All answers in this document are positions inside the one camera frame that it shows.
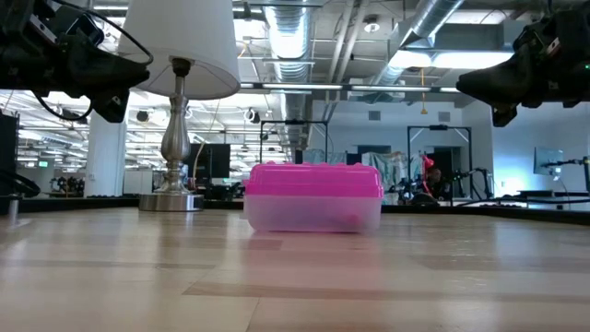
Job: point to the person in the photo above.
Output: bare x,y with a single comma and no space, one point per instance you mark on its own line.
434,182

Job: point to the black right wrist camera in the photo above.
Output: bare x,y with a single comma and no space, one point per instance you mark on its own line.
503,115

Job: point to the white shade silver table lamp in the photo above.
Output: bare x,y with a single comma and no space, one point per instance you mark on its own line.
180,46

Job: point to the smooth silver ventilation duct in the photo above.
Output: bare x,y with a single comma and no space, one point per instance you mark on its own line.
428,23

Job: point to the linear ceiling light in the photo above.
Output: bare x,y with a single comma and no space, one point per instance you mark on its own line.
345,87

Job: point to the pink lidded clear supply box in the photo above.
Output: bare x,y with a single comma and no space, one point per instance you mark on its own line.
313,198

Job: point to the clear plastic covered equipment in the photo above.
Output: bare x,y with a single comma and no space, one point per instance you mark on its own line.
392,168
318,156

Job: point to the dark background table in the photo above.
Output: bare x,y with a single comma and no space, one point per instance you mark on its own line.
544,193

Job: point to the black cabinet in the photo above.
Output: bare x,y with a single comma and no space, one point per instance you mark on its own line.
7,152

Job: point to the corrugated silver ventilation duct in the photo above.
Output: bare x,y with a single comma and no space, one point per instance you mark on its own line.
290,32

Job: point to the black monitor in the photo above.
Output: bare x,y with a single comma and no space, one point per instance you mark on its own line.
214,161

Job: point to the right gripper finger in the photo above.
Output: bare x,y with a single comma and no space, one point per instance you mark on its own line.
493,83

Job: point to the white cabinet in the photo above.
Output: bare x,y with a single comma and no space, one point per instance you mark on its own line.
137,182

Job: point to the red robot arm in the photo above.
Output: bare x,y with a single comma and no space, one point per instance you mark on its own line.
427,162

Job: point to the grey wall monitor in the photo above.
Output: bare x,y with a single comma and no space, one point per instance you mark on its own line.
548,161

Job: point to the clear plastic storage box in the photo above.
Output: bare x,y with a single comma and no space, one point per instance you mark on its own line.
69,204

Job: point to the white building column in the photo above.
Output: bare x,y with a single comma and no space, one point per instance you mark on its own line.
103,157

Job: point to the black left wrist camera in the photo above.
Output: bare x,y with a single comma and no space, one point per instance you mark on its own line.
112,105

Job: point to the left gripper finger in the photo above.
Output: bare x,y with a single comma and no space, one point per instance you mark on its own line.
131,64
106,76

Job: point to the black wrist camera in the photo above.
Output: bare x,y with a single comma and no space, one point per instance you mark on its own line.
112,105
503,115

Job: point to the black metal frame stand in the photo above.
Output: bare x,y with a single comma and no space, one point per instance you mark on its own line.
438,127

